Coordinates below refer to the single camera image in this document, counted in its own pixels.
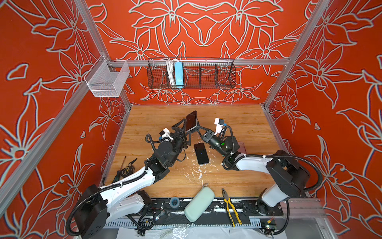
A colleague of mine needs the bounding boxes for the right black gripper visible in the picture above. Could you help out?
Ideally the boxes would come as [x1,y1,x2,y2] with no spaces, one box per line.
[195,126,229,159]

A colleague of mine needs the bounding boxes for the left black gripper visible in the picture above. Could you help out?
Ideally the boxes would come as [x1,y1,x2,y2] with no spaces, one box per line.
[167,119,190,166]

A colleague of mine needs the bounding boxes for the pink phone case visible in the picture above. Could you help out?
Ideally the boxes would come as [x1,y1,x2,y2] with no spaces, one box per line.
[238,141,247,154]

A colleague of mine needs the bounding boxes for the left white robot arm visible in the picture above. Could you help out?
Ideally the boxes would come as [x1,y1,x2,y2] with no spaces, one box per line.
[65,119,197,239]

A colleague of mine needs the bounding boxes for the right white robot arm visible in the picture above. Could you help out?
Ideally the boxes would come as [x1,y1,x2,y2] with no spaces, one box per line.
[197,125,323,215]

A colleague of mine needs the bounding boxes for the mint green glasses case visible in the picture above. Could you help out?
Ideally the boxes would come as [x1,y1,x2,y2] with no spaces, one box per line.
[184,187,215,223]

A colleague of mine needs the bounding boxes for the light blue box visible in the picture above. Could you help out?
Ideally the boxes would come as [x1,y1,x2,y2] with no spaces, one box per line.
[174,61,184,88]

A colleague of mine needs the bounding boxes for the yellow black tape measure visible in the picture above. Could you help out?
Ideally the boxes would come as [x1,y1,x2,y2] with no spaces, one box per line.
[120,158,137,178]

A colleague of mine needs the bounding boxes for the blue tape roll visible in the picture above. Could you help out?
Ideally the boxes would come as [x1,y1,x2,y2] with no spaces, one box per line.
[169,197,180,208]

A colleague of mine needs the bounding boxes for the green circuit board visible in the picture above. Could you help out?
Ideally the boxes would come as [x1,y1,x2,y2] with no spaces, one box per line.
[261,219,277,233]

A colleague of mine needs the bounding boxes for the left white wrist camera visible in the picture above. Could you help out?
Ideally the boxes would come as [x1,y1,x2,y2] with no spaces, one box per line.
[159,128,173,142]

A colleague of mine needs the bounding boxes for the black wire wall basket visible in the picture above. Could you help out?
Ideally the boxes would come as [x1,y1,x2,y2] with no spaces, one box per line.
[147,57,237,90]

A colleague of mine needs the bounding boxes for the yellow handled pliers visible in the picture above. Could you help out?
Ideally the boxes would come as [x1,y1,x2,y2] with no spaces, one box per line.
[221,188,242,228]

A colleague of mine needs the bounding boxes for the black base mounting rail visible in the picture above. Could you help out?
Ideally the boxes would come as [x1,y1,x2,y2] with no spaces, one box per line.
[123,197,284,228]

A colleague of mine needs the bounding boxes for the clear plastic wall bin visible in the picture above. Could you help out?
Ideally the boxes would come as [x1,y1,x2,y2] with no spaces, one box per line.
[84,56,130,97]

